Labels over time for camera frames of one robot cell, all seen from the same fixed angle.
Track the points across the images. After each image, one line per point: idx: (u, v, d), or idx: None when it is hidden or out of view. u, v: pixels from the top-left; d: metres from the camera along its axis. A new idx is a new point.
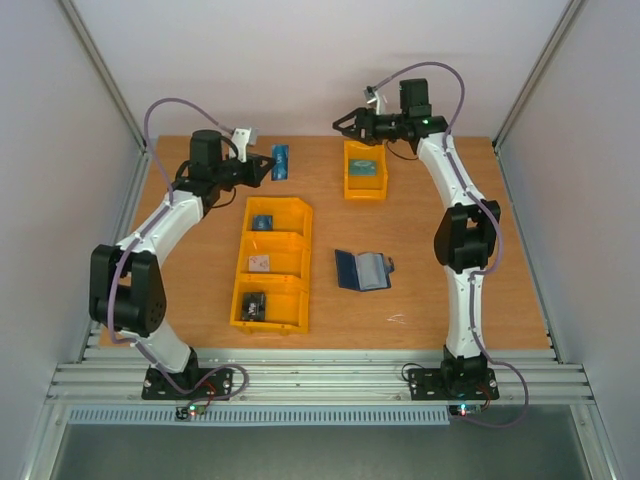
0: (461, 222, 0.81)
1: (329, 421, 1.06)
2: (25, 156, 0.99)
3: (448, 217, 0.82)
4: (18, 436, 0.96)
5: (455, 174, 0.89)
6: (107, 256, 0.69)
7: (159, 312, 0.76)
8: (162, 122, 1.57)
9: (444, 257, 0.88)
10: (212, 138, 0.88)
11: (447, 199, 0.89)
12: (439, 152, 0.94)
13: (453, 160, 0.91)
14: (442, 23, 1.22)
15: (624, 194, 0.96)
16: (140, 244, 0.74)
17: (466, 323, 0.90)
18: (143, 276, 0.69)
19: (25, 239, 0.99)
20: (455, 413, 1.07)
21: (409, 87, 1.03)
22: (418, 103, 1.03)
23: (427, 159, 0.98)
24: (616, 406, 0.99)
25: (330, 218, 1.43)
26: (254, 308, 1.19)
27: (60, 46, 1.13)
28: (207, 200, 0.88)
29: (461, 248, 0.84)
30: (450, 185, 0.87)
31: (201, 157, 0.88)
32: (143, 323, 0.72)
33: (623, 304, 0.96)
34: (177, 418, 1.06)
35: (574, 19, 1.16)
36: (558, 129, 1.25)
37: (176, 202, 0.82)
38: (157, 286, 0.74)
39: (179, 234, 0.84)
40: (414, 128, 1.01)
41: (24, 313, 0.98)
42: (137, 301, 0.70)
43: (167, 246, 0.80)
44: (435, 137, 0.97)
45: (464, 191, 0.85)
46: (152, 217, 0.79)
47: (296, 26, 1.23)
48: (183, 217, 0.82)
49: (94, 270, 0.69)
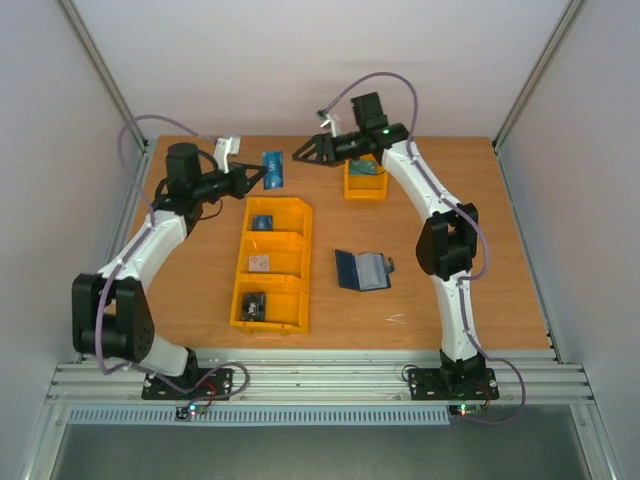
0: (442, 230, 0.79)
1: (329, 421, 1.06)
2: (25, 157, 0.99)
3: (428, 226, 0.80)
4: (19, 436, 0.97)
5: (427, 181, 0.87)
6: (89, 284, 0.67)
7: (147, 337, 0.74)
8: (162, 122, 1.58)
9: (429, 267, 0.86)
10: (189, 154, 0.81)
11: (422, 208, 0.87)
12: (406, 161, 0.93)
13: (421, 168, 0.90)
14: (442, 23, 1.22)
15: (624, 194, 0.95)
16: (123, 269, 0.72)
17: (460, 326, 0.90)
18: (128, 303, 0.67)
19: (24, 240, 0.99)
20: (455, 413, 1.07)
21: (362, 103, 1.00)
22: (373, 116, 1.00)
23: (394, 170, 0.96)
24: (617, 407, 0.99)
25: (330, 218, 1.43)
26: (254, 308, 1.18)
27: (60, 47, 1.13)
28: (190, 217, 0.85)
29: (446, 256, 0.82)
30: (424, 194, 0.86)
31: (179, 174, 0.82)
32: (131, 352, 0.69)
33: (623, 305, 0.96)
34: (177, 418, 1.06)
35: (574, 19, 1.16)
36: (558, 129, 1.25)
37: (158, 223, 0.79)
38: (144, 312, 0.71)
39: (164, 255, 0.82)
40: (376, 140, 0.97)
41: (23, 312, 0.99)
42: (123, 329, 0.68)
43: (152, 269, 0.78)
44: (398, 144, 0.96)
45: (439, 199, 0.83)
46: (134, 241, 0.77)
47: (295, 27, 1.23)
48: (166, 238, 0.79)
49: (77, 301, 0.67)
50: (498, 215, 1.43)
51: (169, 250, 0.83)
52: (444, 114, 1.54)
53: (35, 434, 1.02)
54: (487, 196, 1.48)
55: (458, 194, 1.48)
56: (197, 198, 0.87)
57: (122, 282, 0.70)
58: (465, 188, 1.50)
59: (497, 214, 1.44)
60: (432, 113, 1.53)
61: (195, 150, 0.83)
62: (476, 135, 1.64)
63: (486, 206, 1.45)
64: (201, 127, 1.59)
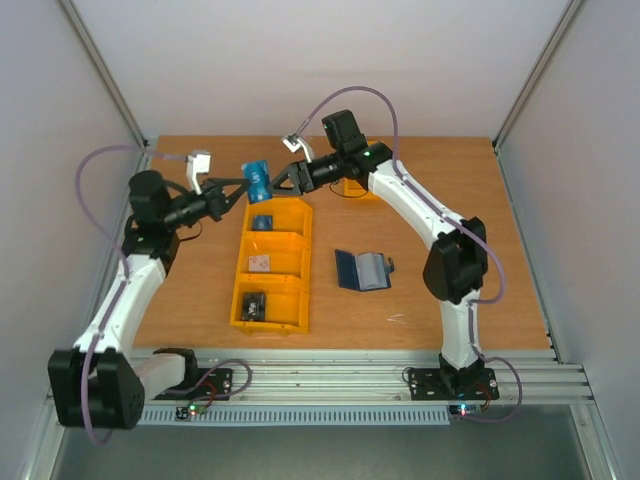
0: (452, 252, 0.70)
1: (329, 421, 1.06)
2: (25, 157, 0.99)
3: (434, 250, 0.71)
4: (19, 436, 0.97)
5: (424, 202, 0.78)
6: (66, 362, 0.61)
7: (139, 400, 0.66)
8: (162, 122, 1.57)
9: (442, 293, 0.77)
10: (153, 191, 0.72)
11: (424, 233, 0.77)
12: (396, 183, 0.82)
13: (414, 188, 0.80)
14: (442, 23, 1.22)
15: (625, 194, 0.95)
16: (101, 340, 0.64)
17: (467, 339, 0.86)
18: (110, 379, 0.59)
19: (24, 240, 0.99)
20: (455, 413, 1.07)
21: (335, 124, 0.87)
22: (350, 137, 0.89)
23: (383, 194, 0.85)
24: (617, 407, 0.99)
25: (330, 218, 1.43)
26: (254, 308, 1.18)
27: (61, 48, 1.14)
28: (167, 255, 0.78)
29: (459, 280, 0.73)
30: (423, 216, 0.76)
31: (146, 212, 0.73)
32: (123, 423, 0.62)
33: (623, 305, 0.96)
34: (177, 418, 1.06)
35: (574, 20, 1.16)
36: (559, 129, 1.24)
37: (132, 273, 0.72)
38: (131, 378, 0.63)
39: (144, 306, 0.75)
40: (358, 165, 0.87)
41: (23, 313, 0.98)
42: (108, 402, 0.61)
43: (134, 326, 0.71)
44: (383, 165, 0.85)
45: (441, 218, 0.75)
46: (108, 301, 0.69)
47: (295, 27, 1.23)
48: (144, 288, 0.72)
49: (58, 380, 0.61)
50: (498, 215, 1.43)
51: (150, 298, 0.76)
52: (444, 114, 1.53)
53: (35, 434, 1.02)
54: (487, 196, 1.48)
55: (458, 194, 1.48)
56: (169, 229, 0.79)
57: (103, 353, 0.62)
58: (466, 188, 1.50)
59: (497, 214, 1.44)
60: (432, 113, 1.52)
61: (158, 182, 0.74)
62: (476, 135, 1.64)
63: (487, 206, 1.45)
64: (201, 127, 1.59)
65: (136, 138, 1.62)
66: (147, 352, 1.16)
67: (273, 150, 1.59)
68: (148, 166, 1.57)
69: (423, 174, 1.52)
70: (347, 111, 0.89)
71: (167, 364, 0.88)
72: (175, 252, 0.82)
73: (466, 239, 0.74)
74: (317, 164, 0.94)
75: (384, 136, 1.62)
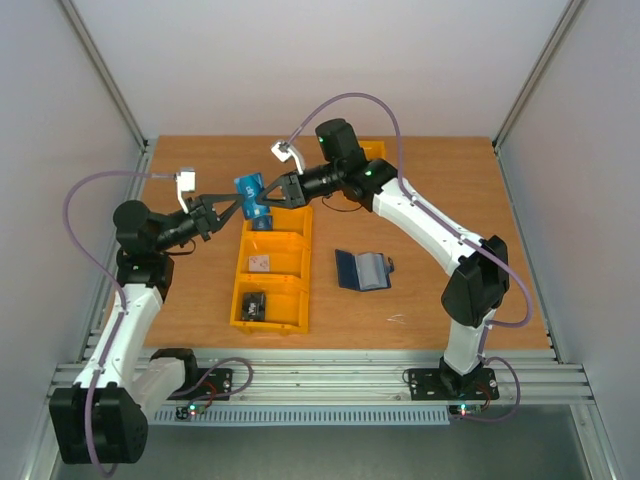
0: (476, 276, 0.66)
1: (329, 421, 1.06)
2: (24, 157, 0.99)
3: (458, 276, 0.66)
4: (19, 436, 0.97)
5: (438, 222, 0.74)
6: (68, 398, 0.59)
7: (143, 431, 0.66)
8: (162, 122, 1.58)
9: (463, 318, 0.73)
10: (140, 225, 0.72)
11: (442, 257, 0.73)
12: (405, 203, 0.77)
13: (424, 207, 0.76)
14: (442, 23, 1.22)
15: (624, 194, 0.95)
16: (102, 375, 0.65)
17: (475, 350, 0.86)
18: (114, 413, 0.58)
19: (24, 239, 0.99)
20: (455, 413, 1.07)
21: (336, 136, 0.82)
22: (349, 151, 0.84)
23: (391, 215, 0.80)
24: (617, 408, 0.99)
25: (330, 218, 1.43)
26: (255, 308, 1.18)
27: (61, 49, 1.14)
28: (164, 279, 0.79)
29: (481, 304, 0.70)
30: (440, 239, 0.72)
31: (134, 246, 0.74)
32: (127, 456, 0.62)
33: (623, 304, 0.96)
34: (177, 418, 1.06)
35: (574, 19, 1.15)
36: (558, 129, 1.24)
37: (130, 303, 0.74)
38: (133, 411, 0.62)
39: (143, 335, 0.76)
40: (361, 184, 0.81)
41: (23, 312, 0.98)
42: (112, 436, 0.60)
43: (135, 357, 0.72)
44: (390, 184, 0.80)
45: (460, 240, 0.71)
46: (108, 334, 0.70)
47: (295, 27, 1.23)
48: (142, 316, 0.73)
49: (59, 418, 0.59)
50: (498, 215, 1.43)
51: (149, 325, 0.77)
52: (444, 114, 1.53)
53: (35, 435, 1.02)
54: (488, 196, 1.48)
55: (458, 194, 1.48)
56: (161, 254, 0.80)
57: (105, 389, 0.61)
58: (466, 188, 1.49)
59: (497, 214, 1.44)
60: (432, 113, 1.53)
61: (144, 215, 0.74)
62: (476, 135, 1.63)
63: (487, 206, 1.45)
64: (202, 127, 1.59)
65: (136, 139, 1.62)
66: (148, 352, 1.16)
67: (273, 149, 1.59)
68: (148, 166, 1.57)
69: (423, 174, 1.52)
70: (346, 123, 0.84)
71: (165, 373, 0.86)
72: (171, 273, 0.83)
73: (486, 260, 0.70)
74: (311, 175, 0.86)
75: (384, 136, 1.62)
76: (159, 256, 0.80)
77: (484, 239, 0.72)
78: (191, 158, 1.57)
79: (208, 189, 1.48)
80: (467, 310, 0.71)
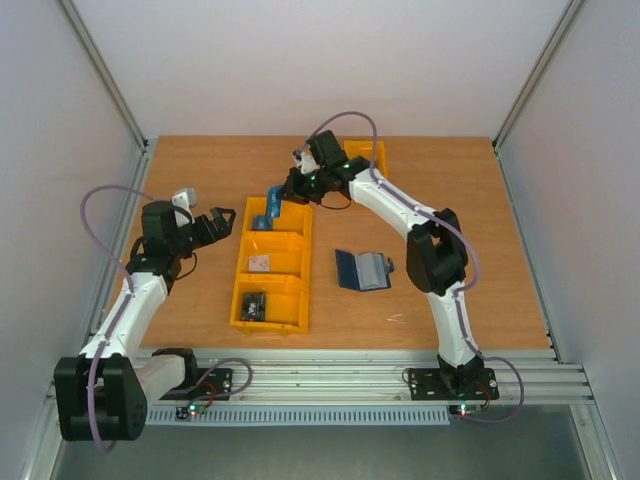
0: (425, 241, 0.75)
1: (329, 421, 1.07)
2: (23, 158, 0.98)
3: (411, 240, 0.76)
4: (19, 435, 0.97)
5: (400, 200, 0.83)
6: (73, 368, 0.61)
7: (143, 410, 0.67)
8: (162, 122, 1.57)
9: (426, 286, 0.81)
10: (164, 210, 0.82)
11: (401, 229, 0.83)
12: (373, 187, 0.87)
13: (390, 189, 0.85)
14: (442, 23, 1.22)
15: (625, 192, 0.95)
16: (107, 347, 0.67)
17: (459, 333, 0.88)
18: (117, 382, 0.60)
19: (24, 237, 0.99)
20: (455, 413, 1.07)
21: (316, 143, 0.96)
22: (331, 152, 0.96)
23: (363, 198, 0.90)
24: (617, 407, 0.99)
25: (330, 218, 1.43)
26: (255, 308, 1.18)
27: (61, 48, 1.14)
28: (169, 274, 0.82)
29: (440, 272, 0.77)
30: (398, 212, 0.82)
31: (156, 231, 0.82)
32: (127, 433, 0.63)
33: (622, 303, 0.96)
34: (177, 418, 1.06)
35: (574, 19, 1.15)
36: (558, 127, 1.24)
37: (136, 288, 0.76)
38: (134, 386, 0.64)
39: (147, 320, 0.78)
40: (338, 176, 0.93)
41: (23, 311, 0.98)
42: (113, 408, 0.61)
43: (137, 337, 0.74)
44: (363, 174, 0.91)
45: (414, 212, 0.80)
46: (113, 312, 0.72)
47: (296, 26, 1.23)
48: (148, 301, 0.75)
49: (61, 389, 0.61)
50: (499, 215, 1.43)
51: (153, 310, 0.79)
52: (445, 114, 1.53)
53: (35, 435, 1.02)
54: (487, 196, 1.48)
55: (458, 194, 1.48)
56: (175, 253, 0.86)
57: (108, 360, 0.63)
58: (466, 188, 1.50)
59: (497, 214, 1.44)
60: (433, 113, 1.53)
61: (169, 206, 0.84)
62: (476, 134, 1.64)
63: (486, 206, 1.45)
64: (202, 127, 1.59)
65: (136, 138, 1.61)
66: (147, 352, 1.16)
67: (273, 150, 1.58)
68: (148, 166, 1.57)
69: (423, 174, 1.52)
70: (330, 132, 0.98)
71: (166, 367, 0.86)
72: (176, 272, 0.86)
73: (441, 230, 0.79)
74: (306, 178, 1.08)
75: (384, 136, 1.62)
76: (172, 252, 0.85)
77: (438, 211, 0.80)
78: (190, 158, 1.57)
79: (208, 190, 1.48)
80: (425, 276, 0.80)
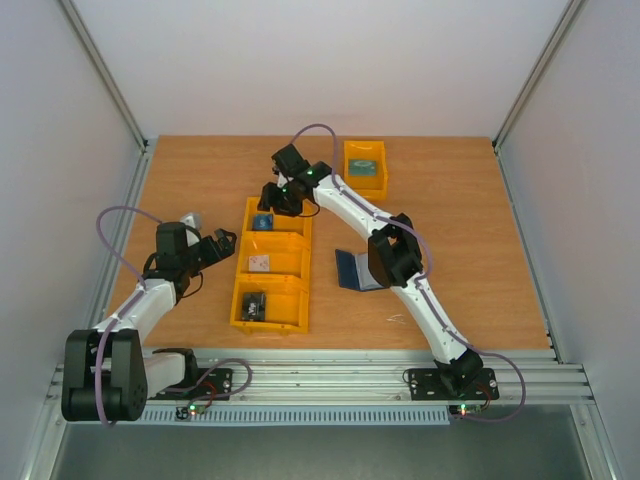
0: (383, 242, 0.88)
1: (328, 421, 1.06)
2: (22, 159, 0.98)
3: (370, 243, 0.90)
4: (19, 434, 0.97)
5: (360, 206, 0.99)
6: (84, 339, 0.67)
7: (143, 395, 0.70)
8: (162, 123, 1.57)
9: (389, 282, 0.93)
10: (176, 228, 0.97)
11: (362, 230, 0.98)
12: (335, 194, 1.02)
13: (349, 196, 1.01)
14: (442, 22, 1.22)
15: (624, 192, 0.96)
16: (119, 323, 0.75)
17: (438, 326, 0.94)
18: (125, 354, 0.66)
19: (24, 236, 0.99)
20: (455, 413, 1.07)
21: (279, 156, 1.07)
22: (294, 163, 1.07)
23: (326, 202, 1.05)
24: (617, 407, 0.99)
25: (330, 218, 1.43)
26: (254, 308, 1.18)
27: (60, 46, 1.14)
28: (178, 286, 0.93)
29: (398, 268, 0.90)
30: (359, 217, 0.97)
31: (168, 247, 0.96)
32: (127, 411, 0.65)
33: (622, 302, 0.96)
34: (177, 418, 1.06)
35: (574, 20, 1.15)
36: (559, 127, 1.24)
37: (149, 287, 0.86)
38: (139, 365, 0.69)
39: (155, 317, 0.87)
40: (304, 182, 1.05)
41: (24, 310, 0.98)
42: (116, 382, 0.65)
43: (146, 328, 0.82)
44: (325, 180, 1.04)
45: (373, 217, 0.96)
46: (127, 302, 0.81)
47: (295, 27, 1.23)
48: (158, 299, 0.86)
49: (71, 360, 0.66)
50: (498, 216, 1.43)
51: (161, 311, 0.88)
52: (445, 114, 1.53)
53: (34, 435, 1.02)
54: (488, 196, 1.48)
55: (457, 194, 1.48)
56: (184, 266, 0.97)
57: (117, 334, 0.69)
58: (466, 188, 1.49)
59: (497, 213, 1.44)
60: (432, 112, 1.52)
61: (182, 226, 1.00)
62: (476, 134, 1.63)
63: (486, 206, 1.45)
64: (201, 128, 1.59)
65: (136, 138, 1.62)
66: (147, 352, 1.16)
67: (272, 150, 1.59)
68: (148, 166, 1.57)
69: (422, 175, 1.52)
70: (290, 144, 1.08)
71: (168, 361, 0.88)
72: (186, 284, 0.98)
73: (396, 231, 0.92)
74: (279, 190, 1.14)
75: (385, 136, 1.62)
76: (182, 265, 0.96)
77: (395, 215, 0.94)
78: (191, 158, 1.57)
79: (208, 190, 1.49)
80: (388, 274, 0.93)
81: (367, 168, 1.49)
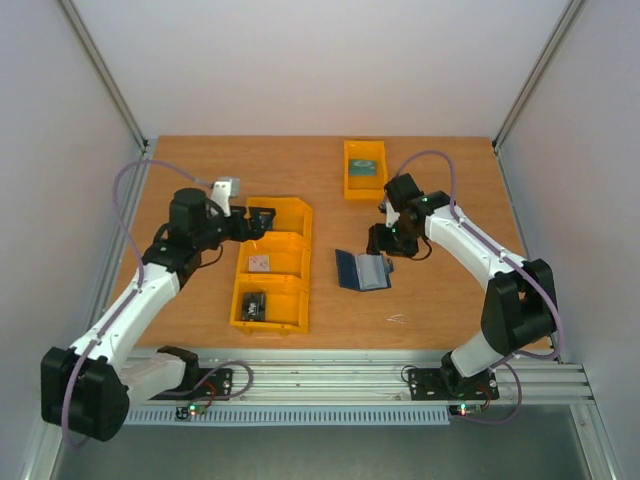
0: (511, 291, 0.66)
1: (329, 421, 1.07)
2: (22, 159, 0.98)
3: (492, 289, 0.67)
4: (19, 434, 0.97)
5: (481, 242, 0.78)
6: (60, 362, 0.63)
7: (121, 412, 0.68)
8: (163, 123, 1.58)
9: (503, 345, 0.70)
10: (194, 203, 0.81)
11: (477, 268, 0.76)
12: (452, 225, 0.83)
13: (471, 231, 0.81)
14: (443, 22, 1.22)
15: (625, 192, 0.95)
16: (97, 347, 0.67)
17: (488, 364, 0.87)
18: (97, 388, 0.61)
19: (23, 236, 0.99)
20: (455, 413, 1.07)
21: (392, 185, 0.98)
22: (408, 193, 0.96)
23: (440, 237, 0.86)
24: (617, 407, 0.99)
25: (330, 217, 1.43)
26: (254, 308, 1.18)
27: (59, 45, 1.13)
28: (185, 269, 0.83)
29: (520, 329, 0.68)
30: (480, 255, 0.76)
31: (181, 223, 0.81)
32: (99, 434, 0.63)
33: (622, 302, 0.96)
34: (177, 418, 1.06)
35: (574, 19, 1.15)
36: (559, 126, 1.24)
37: (145, 284, 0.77)
38: (116, 388, 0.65)
39: (151, 315, 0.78)
40: (416, 209, 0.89)
41: (23, 311, 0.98)
42: (88, 409, 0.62)
43: (137, 333, 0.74)
44: (441, 209, 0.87)
45: (500, 258, 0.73)
46: (114, 312, 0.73)
47: (295, 26, 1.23)
48: (153, 298, 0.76)
49: (48, 378, 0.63)
50: (498, 215, 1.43)
51: (159, 308, 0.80)
52: (445, 114, 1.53)
53: (34, 436, 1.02)
54: (488, 196, 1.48)
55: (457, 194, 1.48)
56: (195, 246, 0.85)
57: (94, 361, 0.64)
58: (466, 188, 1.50)
59: (497, 213, 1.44)
60: (432, 112, 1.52)
61: (200, 200, 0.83)
62: (476, 134, 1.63)
63: (487, 206, 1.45)
64: (201, 127, 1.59)
65: (136, 139, 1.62)
66: (147, 352, 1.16)
67: (272, 149, 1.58)
68: (148, 166, 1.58)
69: (422, 175, 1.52)
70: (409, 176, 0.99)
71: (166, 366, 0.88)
72: (193, 264, 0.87)
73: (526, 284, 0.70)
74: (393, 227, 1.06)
75: (385, 136, 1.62)
76: (193, 245, 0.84)
77: (527, 261, 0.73)
78: (190, 159, 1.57)
79: None
80: (502, 333, 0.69)
81: (367, 168, 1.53)
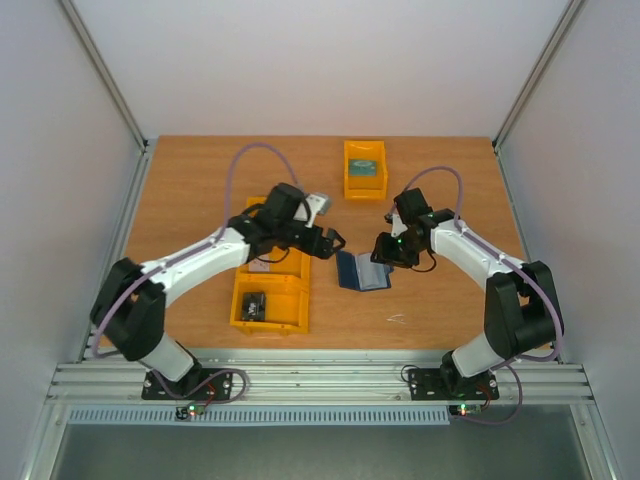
0: (510, 291, 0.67)
1: (329, 421, 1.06)
2: (22, 159, 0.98)
3: (491, 288, 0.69)
4: (19, 434, 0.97)
5: (483, 248, 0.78)
6: (124, 273, 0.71)
7: (149, 342, 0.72)
8: (163, 123, 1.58)
9: (504, 348, 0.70)
10: (292, 195, 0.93)
11: (479, 274, 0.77)
12: (455, 235, 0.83)
13: (473, 239, 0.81)
14: (443, 23, 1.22)
15: (625, 192, 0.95)
16: (161, 273, 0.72)
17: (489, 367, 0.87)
18: (141, 310, 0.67)
19: (23, 236, 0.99)
20: (455, 413, 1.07)
21: (401, 199, 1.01)
22: (416, 207, 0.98)
23: (445, 249, 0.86)
24: (618, 407, 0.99)
25: (330, 217, 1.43)
26: (254, 308, 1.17)
27: (59, 45, 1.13)
28: (256, 247, 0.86)
29: (522, 332, 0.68)
30: (481, 259, 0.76)
31: (274, 207, 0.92)
32: (126, 350, 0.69)
33: (621, 303, 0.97)
34: (177, 418, 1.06)
35: (574, 19, 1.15)
36: (559, 126, 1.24)
37: (220, 241, 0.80)
38: (158, 318, 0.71)
39: (212, 273, 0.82)
40: (422, 224, 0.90)
41: (23, 311, 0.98)
42: (128, 325, 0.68)
43: (196, 280, 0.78)
44: (446, 222, 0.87)
45: (499, 260, 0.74)
46: (188, 251, 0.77)
47: (295, 27, 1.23)
48: (221, 258, 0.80)
49: (110, 282, 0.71)
50: (498, 216, 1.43)
51: (221, 269, 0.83)
52: (445, 114, 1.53)
53: (34, 436, 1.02)
54: (488, 196, 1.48)
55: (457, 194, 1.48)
56: (274, 232, 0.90)
57: (153, 282, 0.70)
58: (466, 188, 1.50)
59: (497, 213, 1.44)
60: (432, 112, 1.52)
61: (298, 197, 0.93)
62: (476, 135, 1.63)
63: (486, 206, 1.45)
64: (201, 128, 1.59)
65: (136, 139, 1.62)
66: None
67: (272, 150, 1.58)
68: (148, 167, 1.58)
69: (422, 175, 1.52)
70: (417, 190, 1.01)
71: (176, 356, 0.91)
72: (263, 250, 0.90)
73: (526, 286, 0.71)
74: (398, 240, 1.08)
75: (384, 136, 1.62)
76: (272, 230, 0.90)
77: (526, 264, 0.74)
78: (190, 158, 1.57)
79: (208, 190, 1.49)
80: (504, 335, 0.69)
81: (367, 168, 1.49)
